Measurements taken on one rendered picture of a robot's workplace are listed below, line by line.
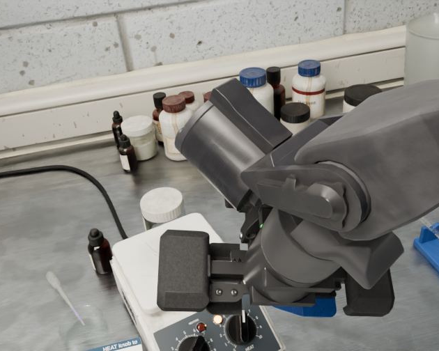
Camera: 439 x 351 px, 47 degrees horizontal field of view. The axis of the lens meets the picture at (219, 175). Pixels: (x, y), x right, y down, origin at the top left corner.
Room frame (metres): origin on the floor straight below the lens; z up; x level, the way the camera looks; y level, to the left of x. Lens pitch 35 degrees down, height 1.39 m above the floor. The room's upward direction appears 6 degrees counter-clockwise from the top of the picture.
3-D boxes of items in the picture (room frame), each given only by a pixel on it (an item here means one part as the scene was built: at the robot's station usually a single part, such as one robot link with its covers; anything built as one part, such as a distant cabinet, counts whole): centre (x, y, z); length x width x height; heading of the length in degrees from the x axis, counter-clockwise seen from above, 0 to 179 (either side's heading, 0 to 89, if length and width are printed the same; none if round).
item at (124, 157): (0.75, 0.16, 0.94); 0.03 x 0.03 x 0.07
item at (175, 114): (0.79, 0.06, 0.95); 0.06 x 0.06 x 0.11
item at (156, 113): (0.84, 0.09, 0.95); 0.04 x 0.04 x 0.10
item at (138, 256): (0.43, 0.06, 0.98); 0.12 x 0.12 x 0.01; 24
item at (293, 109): (0.80, -0.15, 0.93); 0.05 x 0.05 x 0.06
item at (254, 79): (0.82, -0.08, 0.96); 0.07 x 0.07 x 0.13
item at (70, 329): (0.40, 0.18, 0.91); 0.06 x 0.06 x 0.02
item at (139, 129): (0.80, 0.14, 0.93); 0.06 x 0.06 x 0.07
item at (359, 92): (0.81, -0.28, 0.94); 0.07 x 0.07 x 0.07
